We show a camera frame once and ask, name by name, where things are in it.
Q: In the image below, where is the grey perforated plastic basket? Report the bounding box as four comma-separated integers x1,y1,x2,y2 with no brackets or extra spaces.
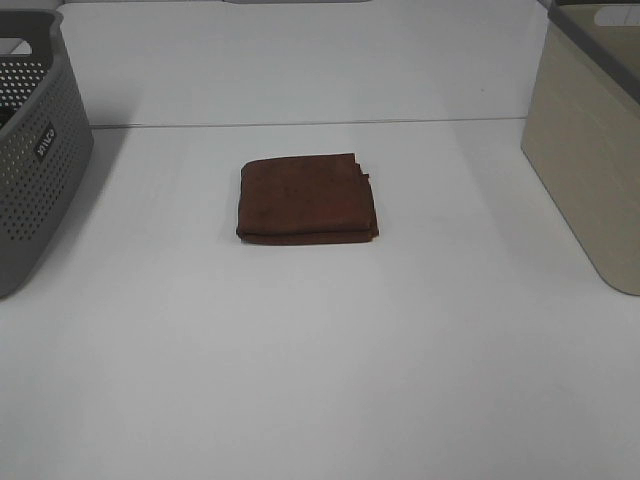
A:
1,9,94,297

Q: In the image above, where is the beige plastic basket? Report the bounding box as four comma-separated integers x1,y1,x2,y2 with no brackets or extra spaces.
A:
521,1,639,295

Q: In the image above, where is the folded brown towel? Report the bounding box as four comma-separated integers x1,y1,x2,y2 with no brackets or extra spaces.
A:
236,153,379,246

